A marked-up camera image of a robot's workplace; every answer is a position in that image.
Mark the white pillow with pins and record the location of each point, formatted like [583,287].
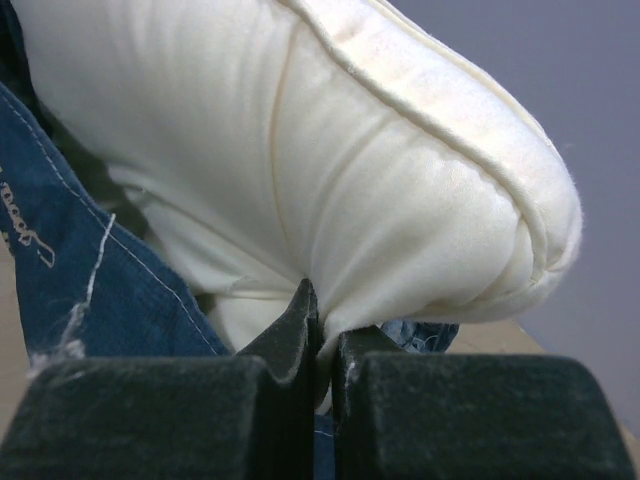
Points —
[335,137]

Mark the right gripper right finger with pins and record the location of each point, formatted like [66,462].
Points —
[469,416]

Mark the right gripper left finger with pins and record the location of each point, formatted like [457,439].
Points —
[247,416]

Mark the blue fish-print pillowcase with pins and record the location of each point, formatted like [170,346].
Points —
[87,287]

